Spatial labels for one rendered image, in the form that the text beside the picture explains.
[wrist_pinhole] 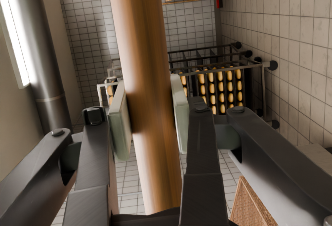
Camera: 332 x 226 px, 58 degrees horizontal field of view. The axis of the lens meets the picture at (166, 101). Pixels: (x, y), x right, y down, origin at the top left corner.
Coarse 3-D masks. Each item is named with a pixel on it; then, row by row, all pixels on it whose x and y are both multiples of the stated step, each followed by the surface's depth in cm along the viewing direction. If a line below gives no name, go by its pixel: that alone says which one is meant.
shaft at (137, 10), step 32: (128, 0) 16; (160, 0) 17; (128, 32) 17; (160, 32) 18; (128, 64) 18; (160, 64) 18; (128, 96) 19; (160, 96) 18; (160, 128) 19; (160, 160) 20; (160, 192) 20
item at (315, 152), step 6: (312, 144) 214; (318, 144) 213; (300, 150) 208; (306, 150) 208; (312, 150) 207; (318, 150) 206; (324, 150) 205; (330, 150) 212; (312, 156) 199; (318, 156) 199; (324, 156) 198; (330, 156) 197; (318, 162) 192; (324, 162) 191; (330, 162) 190; (324, 168) 185; (330, 168) 184; (330, 174) 179
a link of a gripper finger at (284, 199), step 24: (240, 120) 14; (264, 144) 12; (288, 144) 11; (240, 168) 14; (264, 168) 11; (288, 168) 10; (312, 168) 10; (264, 192) 12; (288, 192) 10; (312, 192) 9; (288, 216) 10; (312, 216) 8
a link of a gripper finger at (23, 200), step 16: (48, 144) 14; (64, 144) 14; (32, 160) 12; (48, 160) 12; (16, 176) 11; (32, 176) 11; (48, 176) 12; (64, 176) 15; (0, 192) 10; (16, 192) 10; (32, 192) 11; (48, 192) 12; (64, 192) 14; (0, 208) 10; (16, 208) 10; (32, 208) 11; (48, 208) 12; (0, 224) 9; (16, 224) 10; (32, 224) 11; (48, 224) 12
